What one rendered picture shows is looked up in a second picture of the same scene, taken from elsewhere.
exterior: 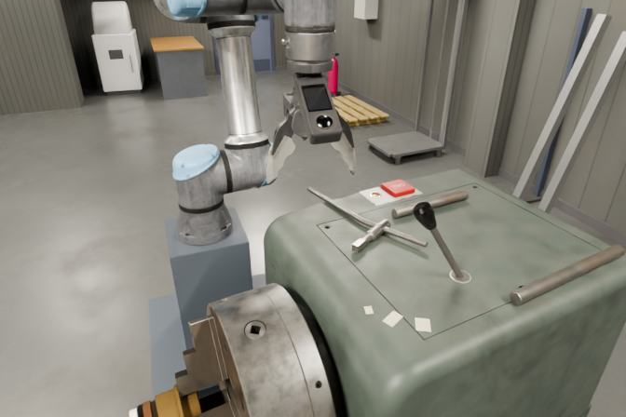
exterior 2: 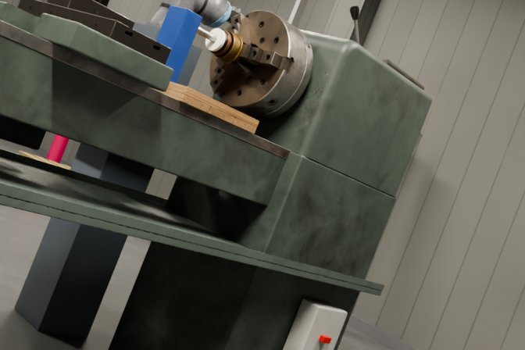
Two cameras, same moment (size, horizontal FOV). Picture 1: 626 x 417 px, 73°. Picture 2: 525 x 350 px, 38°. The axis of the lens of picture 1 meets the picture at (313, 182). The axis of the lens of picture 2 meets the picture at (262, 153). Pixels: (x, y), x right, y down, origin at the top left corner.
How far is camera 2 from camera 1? 215 cm
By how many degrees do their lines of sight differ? 35
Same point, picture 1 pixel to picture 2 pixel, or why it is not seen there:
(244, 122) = not seen: outside the picture
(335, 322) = (312, 36)
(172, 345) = not seen: hidden behind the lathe
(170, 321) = not seen: hidden behind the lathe
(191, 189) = not seen: outside the picture
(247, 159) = not seen: outside the picture
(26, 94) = not seen: outside the picture
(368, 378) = (335, 44)
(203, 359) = (244, 30)
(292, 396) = (301, 41)
